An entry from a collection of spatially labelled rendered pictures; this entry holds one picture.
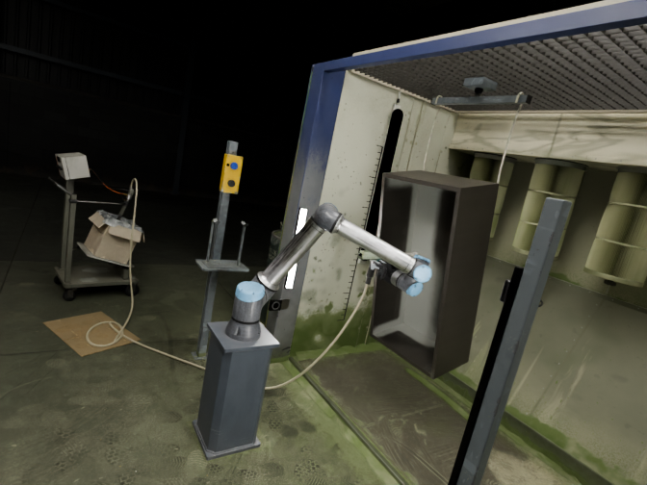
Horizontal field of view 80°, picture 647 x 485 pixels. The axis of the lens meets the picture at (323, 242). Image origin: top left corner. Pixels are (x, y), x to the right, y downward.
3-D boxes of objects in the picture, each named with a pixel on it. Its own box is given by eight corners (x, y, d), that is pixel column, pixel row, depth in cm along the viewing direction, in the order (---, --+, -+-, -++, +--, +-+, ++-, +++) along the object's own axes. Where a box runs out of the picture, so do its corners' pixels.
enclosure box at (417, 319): (402, 322, 306) (420, 169, 268) (468, 362, 259) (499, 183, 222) (370, 335, 286) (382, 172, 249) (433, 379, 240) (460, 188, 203)
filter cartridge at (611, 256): (645, 302, 257) (693, 179, 243) (633, 305, 234) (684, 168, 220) (584, 283, 284) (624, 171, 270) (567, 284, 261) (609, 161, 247)
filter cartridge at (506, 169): (492, 249, 361) (518, 160, 344) (489, 254, 329) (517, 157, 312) (453, 240, 377) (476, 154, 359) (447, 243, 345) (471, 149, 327)
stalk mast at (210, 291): (203, 353, 303) (235, 141, 272) (205, 357, 298) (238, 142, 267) (195, 353, 300) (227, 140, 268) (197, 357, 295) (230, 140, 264)
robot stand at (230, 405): (206, 461, 201) (224, 349, 189) (192, 422, 226) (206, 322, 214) (260, 446, 219) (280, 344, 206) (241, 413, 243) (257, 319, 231)
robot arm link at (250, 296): (226, 318, 201) (232, 286, 198) (238, 307, 218) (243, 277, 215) (255, 324, 200) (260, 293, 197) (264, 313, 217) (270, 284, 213)
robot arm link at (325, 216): (318, 201, 191) (437, 269, 189) (321, 199, 203) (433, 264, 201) (306, 221, 193) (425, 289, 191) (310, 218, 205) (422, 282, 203)
